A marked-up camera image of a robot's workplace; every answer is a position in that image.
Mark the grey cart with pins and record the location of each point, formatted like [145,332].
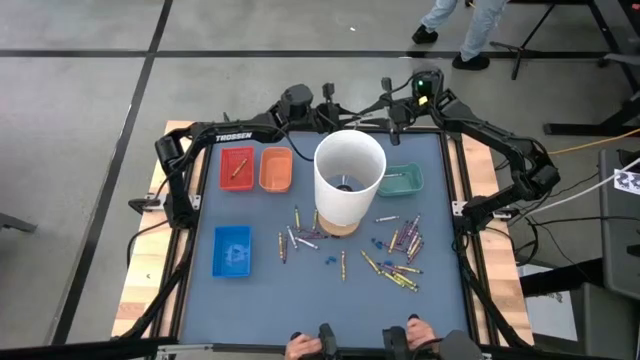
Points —
[620,240]

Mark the orange plastic bin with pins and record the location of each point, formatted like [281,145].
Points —
[275,170]

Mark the black desk leg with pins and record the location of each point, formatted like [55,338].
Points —
[575,129]

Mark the blue plastic basket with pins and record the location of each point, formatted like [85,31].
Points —
[220,265]

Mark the black tripod stand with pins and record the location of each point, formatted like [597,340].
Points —
[522,49]

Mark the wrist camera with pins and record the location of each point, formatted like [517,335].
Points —
[328,90]
[386,83]

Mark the person's left hand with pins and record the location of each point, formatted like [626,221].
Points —
[302,346]

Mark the white box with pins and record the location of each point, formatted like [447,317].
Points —
[547,305]

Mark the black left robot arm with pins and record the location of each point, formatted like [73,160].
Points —
[235,134]

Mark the yellow-green crayon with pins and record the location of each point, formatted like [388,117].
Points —
[296,218]
[414,245]

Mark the person's right hand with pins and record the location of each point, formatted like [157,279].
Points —
[420,334]

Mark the white marker tag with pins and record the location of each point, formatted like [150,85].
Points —
[627,181]

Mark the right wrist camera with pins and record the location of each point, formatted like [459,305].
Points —
[386,83]

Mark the orange crayon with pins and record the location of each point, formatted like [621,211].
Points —
[239,168]

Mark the blue-grey table mat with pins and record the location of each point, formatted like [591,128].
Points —
[300,310]

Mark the white crayon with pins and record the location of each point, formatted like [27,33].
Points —
[387,218]
[291,238]
[306,244]
[393,175]

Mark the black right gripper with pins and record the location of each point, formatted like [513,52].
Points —
[406,112]

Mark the person's hand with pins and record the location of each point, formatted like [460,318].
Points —
[302,346]
[420,334]

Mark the dark grey bin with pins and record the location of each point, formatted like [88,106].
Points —
[605,320]

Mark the grey furniture leg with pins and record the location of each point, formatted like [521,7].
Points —
[15,222]

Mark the teal plastic bin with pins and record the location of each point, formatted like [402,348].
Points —
[407,185]

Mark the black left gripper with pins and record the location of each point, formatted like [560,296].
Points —
[327,115]

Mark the white lamp wooden base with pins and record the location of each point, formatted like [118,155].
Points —
[350,200]

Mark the red plastic basket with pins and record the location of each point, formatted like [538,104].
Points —
[230,182]

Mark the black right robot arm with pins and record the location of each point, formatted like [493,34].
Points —
[500,140]

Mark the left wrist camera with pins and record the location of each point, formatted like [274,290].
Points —
[328,90]

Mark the person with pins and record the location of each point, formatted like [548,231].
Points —
[480,25]

